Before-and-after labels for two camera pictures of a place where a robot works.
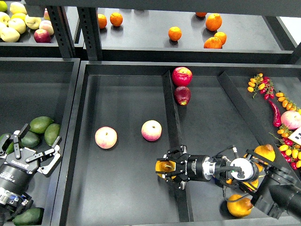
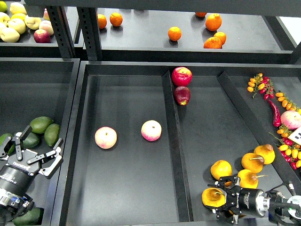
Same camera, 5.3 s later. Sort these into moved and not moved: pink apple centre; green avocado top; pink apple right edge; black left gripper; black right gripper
Moved: black right gripper
Not moved: green avocado top; pink apple centre; black left gripper; pink apple right edge
